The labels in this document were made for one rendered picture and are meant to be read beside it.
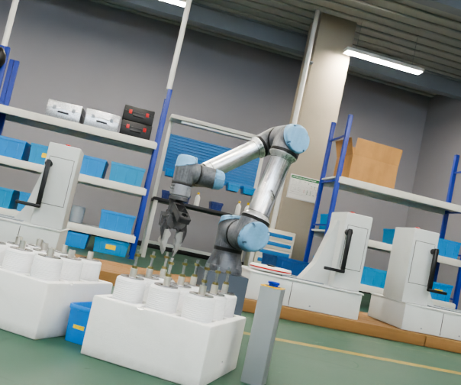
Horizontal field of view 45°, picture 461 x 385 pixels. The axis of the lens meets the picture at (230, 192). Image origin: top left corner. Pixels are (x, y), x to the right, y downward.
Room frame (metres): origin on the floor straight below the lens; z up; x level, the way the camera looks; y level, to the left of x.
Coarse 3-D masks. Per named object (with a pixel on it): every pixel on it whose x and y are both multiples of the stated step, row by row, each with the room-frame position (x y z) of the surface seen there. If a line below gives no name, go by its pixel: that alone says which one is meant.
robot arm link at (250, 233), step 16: (272, 128) 2.27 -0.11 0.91; (288, 128) 2.15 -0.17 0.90; (304, 128) 2.18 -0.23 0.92; (272, 144) 2.20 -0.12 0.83; (288, 144) 2.15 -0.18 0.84; (304, 144) 2.18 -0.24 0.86; (272, 160) 2.18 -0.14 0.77; (288, 160) 2.18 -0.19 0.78; (272, 176) 2.16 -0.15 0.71; (256, 192) 2.18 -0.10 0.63; (272, 192) 2.16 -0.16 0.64; (256, 208) 2.15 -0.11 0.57; (240, 224) 2.15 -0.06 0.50; (256, 224) 2.11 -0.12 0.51; (240, 240) 2.12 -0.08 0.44; (256, 240) 2.12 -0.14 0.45
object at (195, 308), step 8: (192, 296) 1.68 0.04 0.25; (200, 296) 1.68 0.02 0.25; (184, 304) 1.70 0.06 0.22; (192, 304) 1.68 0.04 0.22; (200, 304) 1.67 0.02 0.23; (208, 304) 1.68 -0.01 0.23; (184, 312) 1.69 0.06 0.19; (192, 312) 1.68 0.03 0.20; (200, 312) 1.67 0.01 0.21; (208, 312) 1.69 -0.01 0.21; (200, 320) 1.67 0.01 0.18; (208, 320) 1.69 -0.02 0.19
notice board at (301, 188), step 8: (296, 176) 8.05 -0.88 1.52; (304, 176) 8.07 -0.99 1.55; (296, 184) 8.05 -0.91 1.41; (304, 184) 8.07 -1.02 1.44; (312, 184) 8.10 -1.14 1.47; (288, 192) 8.04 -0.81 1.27; (296, 192) 8.06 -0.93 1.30; (304, 192) 8.08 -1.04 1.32; (312, 192) 8.10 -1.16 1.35; (304, 200) 8.08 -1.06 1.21; (312, 200) 8.10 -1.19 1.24
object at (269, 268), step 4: (252, 264) 3.98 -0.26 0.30; (256, 264) 3.94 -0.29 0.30; (260, 264) 3.93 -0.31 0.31; (264, 264) 4.12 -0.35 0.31; (268, 264) 4.03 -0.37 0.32; (256, 268) 3.94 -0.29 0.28; (260, 268) 3.91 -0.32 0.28; (264, 268) 3.90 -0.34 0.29; (268, 268) 3.89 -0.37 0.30; (272, 268) 3.89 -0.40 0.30; (276, 268) 3.90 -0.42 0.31; (280, 268) 4.04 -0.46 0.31; (272, 272) 3.89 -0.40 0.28; (276, 272) 3.90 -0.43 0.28; (280, 272) 3.90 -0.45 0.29; (284, 272) 3.92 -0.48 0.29; (288, 272) 3.95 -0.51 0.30
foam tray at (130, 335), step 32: (96, 320) 1.74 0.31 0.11; (128, 320) 1.71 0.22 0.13; (160, 320) 1.67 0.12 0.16; (192, 320) 1.67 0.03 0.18; (224, 320) 1.81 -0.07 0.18; (96, 352) 1.73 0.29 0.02; (128, 352) 1.70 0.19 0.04; (160, 352) 1.67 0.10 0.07; (192, 352) 1.64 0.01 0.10; (224, 352) 1.82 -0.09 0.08; (192, 384) 1.63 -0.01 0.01
